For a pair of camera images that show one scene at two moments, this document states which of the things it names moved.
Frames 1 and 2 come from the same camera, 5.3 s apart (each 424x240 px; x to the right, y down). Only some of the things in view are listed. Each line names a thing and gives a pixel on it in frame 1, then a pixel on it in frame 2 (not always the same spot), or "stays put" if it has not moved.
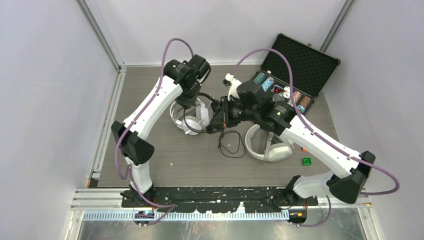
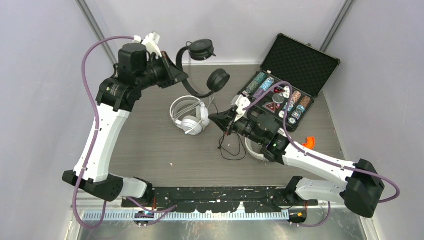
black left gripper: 186,103 to 173,74
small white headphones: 192,120 stays put
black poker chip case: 312,68 stays put
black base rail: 221,199 stays put
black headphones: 216,123 to 201,49
